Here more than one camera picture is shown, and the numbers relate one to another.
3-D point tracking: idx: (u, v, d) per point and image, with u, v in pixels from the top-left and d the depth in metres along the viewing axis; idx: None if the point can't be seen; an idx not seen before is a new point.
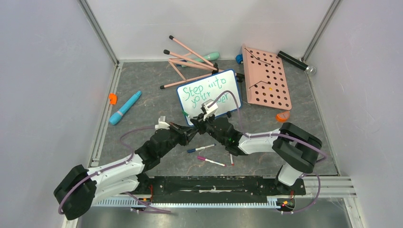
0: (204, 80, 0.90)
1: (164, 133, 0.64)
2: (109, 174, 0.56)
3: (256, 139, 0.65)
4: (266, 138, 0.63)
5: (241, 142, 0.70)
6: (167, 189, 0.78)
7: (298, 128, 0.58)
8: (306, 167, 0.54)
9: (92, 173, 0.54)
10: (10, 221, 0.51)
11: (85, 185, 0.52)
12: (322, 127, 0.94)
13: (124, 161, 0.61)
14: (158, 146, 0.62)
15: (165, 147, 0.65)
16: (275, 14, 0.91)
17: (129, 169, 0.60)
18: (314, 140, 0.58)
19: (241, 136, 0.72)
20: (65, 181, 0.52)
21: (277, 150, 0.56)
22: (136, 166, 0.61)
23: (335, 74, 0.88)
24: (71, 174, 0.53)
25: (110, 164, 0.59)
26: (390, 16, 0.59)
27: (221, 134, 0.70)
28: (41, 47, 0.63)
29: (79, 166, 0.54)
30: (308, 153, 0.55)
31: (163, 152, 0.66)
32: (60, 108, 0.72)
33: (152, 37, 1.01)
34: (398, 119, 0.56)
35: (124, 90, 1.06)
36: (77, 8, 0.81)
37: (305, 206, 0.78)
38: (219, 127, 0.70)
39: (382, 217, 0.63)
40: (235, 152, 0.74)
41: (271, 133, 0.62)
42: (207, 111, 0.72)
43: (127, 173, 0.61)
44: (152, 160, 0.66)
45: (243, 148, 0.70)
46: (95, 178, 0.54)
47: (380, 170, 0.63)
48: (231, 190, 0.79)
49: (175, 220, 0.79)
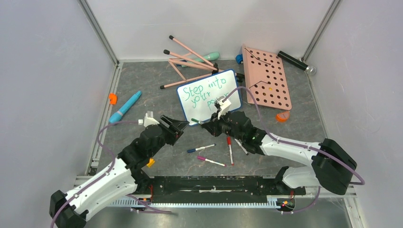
0: (204, 80, 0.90)
1: (156, 130, 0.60)
2: (88, 193, 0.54)
3: (288, 147, 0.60)
4: (303, 149, 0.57)
5: (264, 143, 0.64)
6: (167, 189, 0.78)
7: (340, 147, 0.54)
8: (339, 189, 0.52)
9: (70, 198, 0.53)
10: (10, 221, 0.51)
11: (66, 212, 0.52)
12: (322, 127, 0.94)
13: (104, 172, 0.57)
14: (148, 142, 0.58)
15: (157, 145, 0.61)
16: (275, 14, 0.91)
17: (112, 179, 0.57)
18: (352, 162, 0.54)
19: (266, 135, 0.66)
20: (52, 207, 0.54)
21: (315, 167, 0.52)
22: (119, 175, 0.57)
23: (335, 75, 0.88)
24: (52, 200, 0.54)
25: (90, 181, 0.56)
26: (390, 16, 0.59)
27: (237, 128, 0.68)
28: (42, 47, 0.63)
29: (57, 192, 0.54)
30: (348, 176, 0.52)
31: (154, 150, 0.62)
32: (61, 108, 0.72)
33: (152, 37, 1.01)
34: (398, 119, 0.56)
35: (124, 90, 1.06)
36: (77, 9, 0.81)
37: (305, 206, 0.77)
38: (234, 120, 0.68)
39: (382, 217, 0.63)
40: (254, 150, 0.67)
41: (309, 146, 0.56)
42: (222, 108, 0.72)
43: (112, 183, 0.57)
44: (141, 159, 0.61)
45: (263, 149, 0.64)
46: (74, 203, 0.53)
47: (380, 170, 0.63)
48: (231, 190, 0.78)
49: (175, 220, 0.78)
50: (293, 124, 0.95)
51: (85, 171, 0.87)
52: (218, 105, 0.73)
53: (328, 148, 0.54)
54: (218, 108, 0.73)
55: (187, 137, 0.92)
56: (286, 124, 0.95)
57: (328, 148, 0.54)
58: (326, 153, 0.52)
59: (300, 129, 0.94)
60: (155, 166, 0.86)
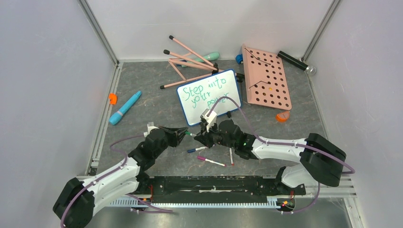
0: (204, 80, 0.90)
1: (158, 133, 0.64)
2: (105, 182, 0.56)
3: (275, 147, 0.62)
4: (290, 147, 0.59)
5: (255, 147, 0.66)
6: (167, 189, 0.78)
7: (324, 139, 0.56)
8: (333, 183, 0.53)
9: (87, 185, 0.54)
10: (10, 220, 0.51)
11: (83, 197, 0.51)
12: (322, 127, 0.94)
13: (119, 166, 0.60)
14: (155, 144, 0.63)
15: (160, 146, 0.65)
16: (275, 14, 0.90)
17: (125, 173, 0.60)
18: (340, 152, 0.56)
19: (255, 139, 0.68)
20: (62, 195, 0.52)
21: (304, 163, 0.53)
22: (132, 170, 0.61)
23: (335, 75, 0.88)
24: (66, 189, 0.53)
25: (105, 172, 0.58)
26: (390, 16, 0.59)
27: (228, 137, 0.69)
28: (42, 47, 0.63)
29: (72, 179, 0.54)
30: (336, 167, 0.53)
31: (158, 151, 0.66)
32: (61, 108, 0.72)
33: (152, 37, 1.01)
34: (398, 119, 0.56)
35: (124, 90, 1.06)
36: (77, 8, 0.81)
37: (305, 206, 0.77)
38: (224, 130, 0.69)
39: (382, 217, 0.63)
40: (246, 156, 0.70)
41: (296, 143, 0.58)
42: (207, 121, 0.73)
43: (125, 177, 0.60)
44: (148, 160, 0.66)
45: (256, 153, 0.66)
46: (91, 189, 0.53)
47: (379, 170, 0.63)
48: (231, 190, 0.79)
49: (175, 220, 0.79)
50: (293, 124, 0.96)
51: (85, 171, 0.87)
52: (204, 120, 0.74)
53: (314, 143, 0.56)
54: (205, 122, 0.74)
55: (187, 137, 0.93)
56: (286, 124, 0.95)
57: (314, 143, 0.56)
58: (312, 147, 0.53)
59: (300, 129, 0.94)
60: (154, 166, 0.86)
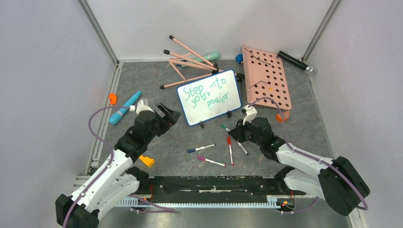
0: (203, 80, 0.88)
1: (143, 116, 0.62)
2: (95, 188, 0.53)
3: (300, 157, 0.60)
4: (313, 163, 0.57)
5: (280, 150, 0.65)
6: (167, 189, 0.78)
7: (353, 168, 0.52)
8: (343, 210, 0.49)
9: (76, 198, 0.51)
10: (9, 221, 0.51)
11: (76, 212, 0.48)
12: (322, 127, 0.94)
13: (105, 166, 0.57)
14: (145, 126, 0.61)
15: (151, 128, 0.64)
16: (275, 14, 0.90)
17: (116, 170, 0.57)
18: (366, 187, 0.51)
19: (284, 144, 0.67)
20: (59, 213, 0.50)
21: (321, 178, 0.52)
22: (121, 164, 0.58)
23: (335, 75, 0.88)
24: (57, 207, 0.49)
25: (92, 178, 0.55)
26: (390, 16, 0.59)
27: (257, 131, 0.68)
28: (41, 47, 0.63)
29: (60, 195, 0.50)
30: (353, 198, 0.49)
31: (149, 133, 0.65)
32: (61, 108, 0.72)
33: (152, 37, 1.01)
34: (398, 119, 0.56)
35: (124, 90, 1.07)
36: (77, 8, 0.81)
37: (306, 206, 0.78)
38: (255, 124, 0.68)
39: (382, 218, 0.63)
40: (270, 156, 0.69)
41: (321, 159, 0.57)
42: (247, 113, 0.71)
43: (116, 175, 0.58)
44: (140, 145, 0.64)
45: (279, 156, 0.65)
46: (82, 201, 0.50)
47: (380, 170, 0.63)
48: (231, 190, 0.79)
49: (175, 220, 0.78)
50: (293, 124, 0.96)
51: (85, 171, 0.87)
52: (244, 110, 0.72)
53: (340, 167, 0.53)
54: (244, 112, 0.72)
55: (187, 137, 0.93)
56: (286, 124, 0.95)
57: (341, 168, 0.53)
58: (335, 169, 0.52)
59: (300, 129, 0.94)
60: (154, 166, 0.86)
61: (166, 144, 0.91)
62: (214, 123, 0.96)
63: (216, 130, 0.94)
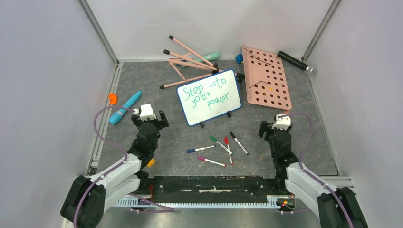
0: (203, 80, 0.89)
1: (148, 126, 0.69)
2: (112, 176, 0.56)
3: (306, 177, 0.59)
4: (316, 184, 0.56)
5: (292, 167, 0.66)
6: (167, 190, 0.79)
7: (357, 202, 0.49)
8: None
9: (95, 179, 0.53)
10: (10, 221, 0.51)
11: (94, 190, 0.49)
12: (322, 127, 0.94)
13: (121, 162, 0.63)
14: (147, 139, 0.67)
15: (153, 138, 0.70)
16: (275, 14, 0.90)
17: (129, 167, 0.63)
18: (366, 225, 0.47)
19: (297, 163, 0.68)
20: (70, 195, 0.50)
21: (320, 201, 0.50)
22: (134, 164, 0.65)
23: (335, 75, 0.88)
24: (74, 187, 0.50)
25: (108, 168, 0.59)
26: (390, 16, 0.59)
27: (276, 143, 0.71)
28: (42, 47, 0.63)
29: (79, 177, 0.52)
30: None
31: (152, 144, 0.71)
32: (61, 108, 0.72)
33: (151, 37, 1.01)
34: (398, 119, 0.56)
35: (124, 89, 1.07)
36: (77, 9, 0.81)
37: (305, 207, 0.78)
38: (276, 137, 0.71)
39: (381, 218, 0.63)
40: (280, 170, 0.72)
41: (326, 184, 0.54)
42: (277, 121, 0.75)
43: (128, 172, 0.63)
44: (147, 154, 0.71)
45: (289, 172, 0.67)
46: (101, 183, 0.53)
47: (379, 170, 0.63)
48: (231, 190, 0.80)
49: (175, 220, 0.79)
50: (293, 124, 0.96)
51: (85, 171, 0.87)
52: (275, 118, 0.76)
53: (343, 196, 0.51)
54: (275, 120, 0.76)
55: (187, 137, 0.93)
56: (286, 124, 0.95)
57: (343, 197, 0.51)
58: (336, 196, 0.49)
59: (300, 129, 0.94)
60: (154, 166, 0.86)
61: (165, 144, 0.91)
62: (214, 123, 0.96)
63: (216, 130, 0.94)
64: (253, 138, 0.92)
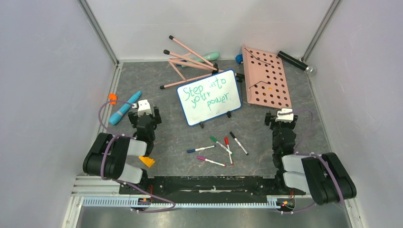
0: (203, 80, 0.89)
1: (146, 117, 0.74)
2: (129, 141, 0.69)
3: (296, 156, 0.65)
4: (304, 156, 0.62)
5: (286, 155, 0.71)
6: (167, 189, 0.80)
7: (340, 163, 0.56)
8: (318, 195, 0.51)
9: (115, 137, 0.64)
10: (9, 221, 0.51)
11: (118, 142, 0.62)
12: (322, 127, 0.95)
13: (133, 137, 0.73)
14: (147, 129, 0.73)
15: (150, 128, 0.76)
16: (275, 14, 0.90)
17: (138, 144, 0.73)
18: (351, 183, 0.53)
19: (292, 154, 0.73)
20: (95, 147, 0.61)
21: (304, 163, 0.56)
22: (141, 143, 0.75)
23: (335, 75, 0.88)
24: (99, 140, 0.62)
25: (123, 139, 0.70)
26: (390, 16, 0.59)
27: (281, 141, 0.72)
28: (41, 47, 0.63)
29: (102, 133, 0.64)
30: (332, 189, 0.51)
31: (151, 133, 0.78)
32: (61, 108, 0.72)
33: (151, 37, 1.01)
34: (398, 119, 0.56)
35: (124, 90, 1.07)
36: (77, 8, 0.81)
37: (306, 206, 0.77)
38: (282, 136, 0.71)
39: (382, 218, 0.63)
40: (277, 165, 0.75)
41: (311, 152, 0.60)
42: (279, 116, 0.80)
43: (137, 147, 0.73)
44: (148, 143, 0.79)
45: (284, 161, 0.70)
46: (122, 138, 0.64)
47: (379, 170, 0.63)
48: (231, 190, 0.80)
49: (175, 220, 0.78)
50: None
51: None
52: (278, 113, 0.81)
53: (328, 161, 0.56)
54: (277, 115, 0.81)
55: (187, 137, 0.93)
56: None
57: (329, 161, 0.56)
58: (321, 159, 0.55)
59: (299, 129, 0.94)
60: (154, 166, 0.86)
61: (166, 144, 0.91)
62: (214, 123, 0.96)
63: (216, 130, 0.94)
64: (253, 138, 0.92)
